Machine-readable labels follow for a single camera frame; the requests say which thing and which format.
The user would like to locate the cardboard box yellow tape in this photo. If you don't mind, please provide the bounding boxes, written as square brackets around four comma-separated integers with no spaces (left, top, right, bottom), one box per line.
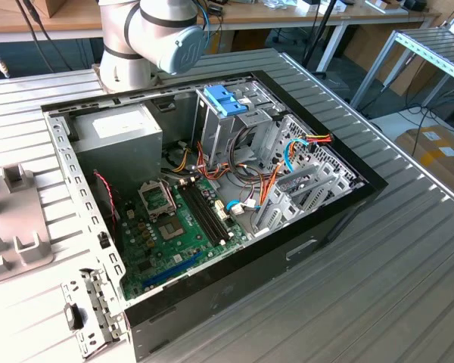
[395,126,454,197]

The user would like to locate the metal socket cover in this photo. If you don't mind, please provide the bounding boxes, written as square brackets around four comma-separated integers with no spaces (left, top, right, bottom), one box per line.
[137,179,177,222]

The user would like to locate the white board power connector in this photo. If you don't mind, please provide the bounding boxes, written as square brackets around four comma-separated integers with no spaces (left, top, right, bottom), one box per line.
[213,199,230,223]

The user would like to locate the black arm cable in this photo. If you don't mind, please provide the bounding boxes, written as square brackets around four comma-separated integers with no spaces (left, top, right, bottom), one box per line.
[0,0,75,79]

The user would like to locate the grey metal drive cage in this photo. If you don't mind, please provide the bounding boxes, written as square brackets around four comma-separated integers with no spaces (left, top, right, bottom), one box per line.
[191,81,288,172]

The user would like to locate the CPU socket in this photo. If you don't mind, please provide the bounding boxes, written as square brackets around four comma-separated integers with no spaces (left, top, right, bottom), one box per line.
[155,216,185,244]

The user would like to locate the orange black wire bundle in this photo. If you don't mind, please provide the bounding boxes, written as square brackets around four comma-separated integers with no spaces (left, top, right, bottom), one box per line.
[194,124,268,190]

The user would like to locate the yellow black power wires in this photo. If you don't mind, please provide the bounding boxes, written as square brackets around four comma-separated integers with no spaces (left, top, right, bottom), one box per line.
[162,145,193,174]

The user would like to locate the grey metal disk bay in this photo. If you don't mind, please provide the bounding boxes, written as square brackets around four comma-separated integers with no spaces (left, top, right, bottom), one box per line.
[249,158,366,240]

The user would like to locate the black plastic case latch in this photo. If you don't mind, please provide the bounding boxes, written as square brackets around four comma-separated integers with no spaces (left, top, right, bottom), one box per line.
[63,302,86,331]

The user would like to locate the black tripod stand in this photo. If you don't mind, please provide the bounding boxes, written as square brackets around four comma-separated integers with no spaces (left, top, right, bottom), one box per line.
[300,0,340,76]

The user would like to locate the black RAM slot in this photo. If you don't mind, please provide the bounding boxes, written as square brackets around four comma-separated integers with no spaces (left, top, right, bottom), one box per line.
[195,180,231,240]
[186,183,220,244]
[181,185,216,246]
[191,181,225,243]

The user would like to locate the wooden desk white frame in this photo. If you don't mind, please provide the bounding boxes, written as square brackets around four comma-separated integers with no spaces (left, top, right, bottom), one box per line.
[0,0,104,45]
[207,0,442,75]

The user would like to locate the black open PC case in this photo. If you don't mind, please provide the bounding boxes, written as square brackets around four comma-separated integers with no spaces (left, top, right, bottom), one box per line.
[40,70,389,363]

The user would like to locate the blue plastic drive latch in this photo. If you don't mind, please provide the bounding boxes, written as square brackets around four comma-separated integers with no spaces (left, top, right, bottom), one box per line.
[203,85,250,119]

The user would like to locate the grey power supply unit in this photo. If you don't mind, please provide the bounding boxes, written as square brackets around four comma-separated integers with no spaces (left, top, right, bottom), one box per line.
[70,102,163,190]

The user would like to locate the grey plastic parts rack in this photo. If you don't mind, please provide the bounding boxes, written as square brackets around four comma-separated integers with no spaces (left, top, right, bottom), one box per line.
[0,163,56,288]

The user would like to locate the red black fan wire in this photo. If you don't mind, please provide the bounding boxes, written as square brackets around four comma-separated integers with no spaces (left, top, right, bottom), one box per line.
[92,169,119,225]

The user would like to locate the green motherboard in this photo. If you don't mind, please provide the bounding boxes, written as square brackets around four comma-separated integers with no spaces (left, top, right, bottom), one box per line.
[119,176,250,302]

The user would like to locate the blue expansion slot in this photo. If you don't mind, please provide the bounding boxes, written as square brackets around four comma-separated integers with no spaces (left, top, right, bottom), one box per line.
[141,251,204,289]

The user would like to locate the blue data wire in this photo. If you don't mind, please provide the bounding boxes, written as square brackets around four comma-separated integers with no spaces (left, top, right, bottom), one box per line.
[282,138,308,175]

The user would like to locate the small brown cardboard box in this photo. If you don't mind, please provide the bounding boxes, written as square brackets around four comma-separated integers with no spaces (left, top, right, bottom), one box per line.
[33,0,67,19]

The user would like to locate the aluminium slat table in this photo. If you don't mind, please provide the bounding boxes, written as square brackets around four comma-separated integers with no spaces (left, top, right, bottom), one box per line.
[350,28,454,110]

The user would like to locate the blue wire with white plug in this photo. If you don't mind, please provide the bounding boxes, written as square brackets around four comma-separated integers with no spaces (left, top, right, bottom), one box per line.
[225,199,259,217]

